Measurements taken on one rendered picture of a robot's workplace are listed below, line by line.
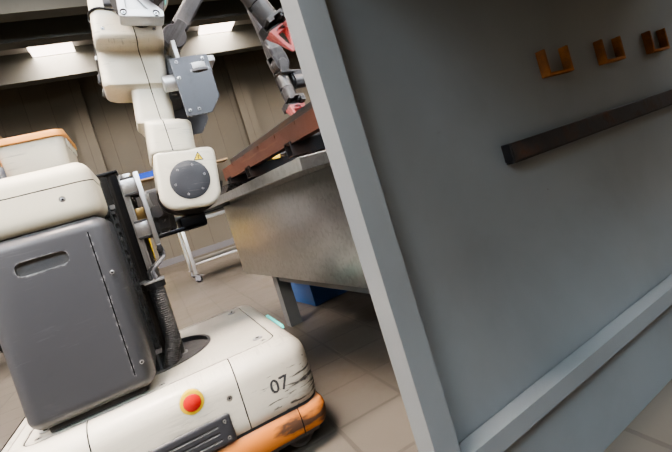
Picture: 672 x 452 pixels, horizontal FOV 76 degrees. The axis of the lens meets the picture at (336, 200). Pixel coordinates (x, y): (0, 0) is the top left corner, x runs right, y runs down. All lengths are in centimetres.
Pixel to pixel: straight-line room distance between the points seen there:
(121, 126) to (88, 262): 837
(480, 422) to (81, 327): 79
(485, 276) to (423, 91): 31
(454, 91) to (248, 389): 77
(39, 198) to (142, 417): 50
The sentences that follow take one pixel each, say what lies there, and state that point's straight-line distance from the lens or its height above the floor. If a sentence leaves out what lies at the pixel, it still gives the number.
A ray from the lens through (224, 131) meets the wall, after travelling 948.
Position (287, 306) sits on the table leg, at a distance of 216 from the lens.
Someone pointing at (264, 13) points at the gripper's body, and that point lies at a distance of 126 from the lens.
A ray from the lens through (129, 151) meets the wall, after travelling 928.
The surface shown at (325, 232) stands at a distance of 131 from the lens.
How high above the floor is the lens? 60
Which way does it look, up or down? 2 degrees down
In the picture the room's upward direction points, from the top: 17 degrees counter-clockwise
